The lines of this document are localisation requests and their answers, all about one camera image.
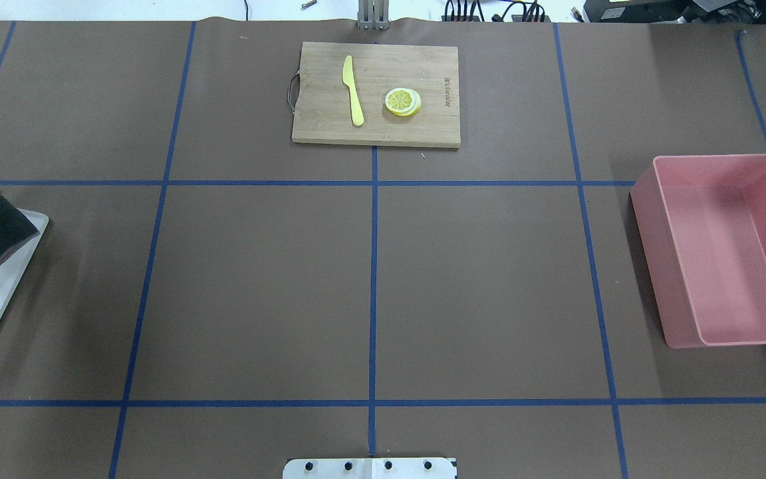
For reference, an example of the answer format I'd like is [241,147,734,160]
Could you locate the black power strip with cables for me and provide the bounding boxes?
[439,1,551,23]

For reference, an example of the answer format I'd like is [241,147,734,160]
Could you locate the black monitor equipment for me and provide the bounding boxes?
[583,1,766,25]

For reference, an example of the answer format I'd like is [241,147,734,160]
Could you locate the bamboo cutting board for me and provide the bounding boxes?
[291,41,461,149]

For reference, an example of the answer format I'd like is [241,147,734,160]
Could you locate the grey aluminium post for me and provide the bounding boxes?
[358,0,391,31]

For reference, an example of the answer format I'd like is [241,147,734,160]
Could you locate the yellow lemon slices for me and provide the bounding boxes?
[384,87,422,117]

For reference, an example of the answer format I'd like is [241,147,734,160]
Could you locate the pink plastic bin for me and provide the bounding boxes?
[630,154,766,349]

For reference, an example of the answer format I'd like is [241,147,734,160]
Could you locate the white mounting plate with bolts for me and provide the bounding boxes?
[282,457,458,478]

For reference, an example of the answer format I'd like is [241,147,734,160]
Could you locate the yellow plastic knife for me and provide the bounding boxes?
[341,55,365,127]

